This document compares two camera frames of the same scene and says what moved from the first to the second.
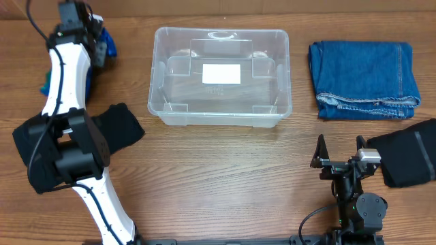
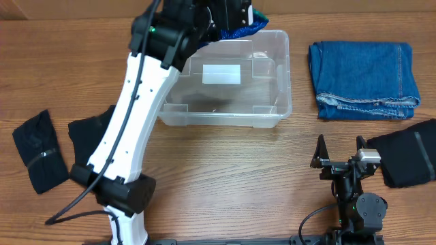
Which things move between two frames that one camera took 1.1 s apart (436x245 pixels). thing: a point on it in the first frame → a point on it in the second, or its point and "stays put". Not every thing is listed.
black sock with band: x=36 y=143 stays put
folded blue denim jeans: x=364 y=79 stays put
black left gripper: x=99 y=58 → x=215 y=29
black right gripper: x=332 y=167 stays put
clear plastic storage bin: x=220 y=77 stays put
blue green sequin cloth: x=111 y=52 → x=259 y=22
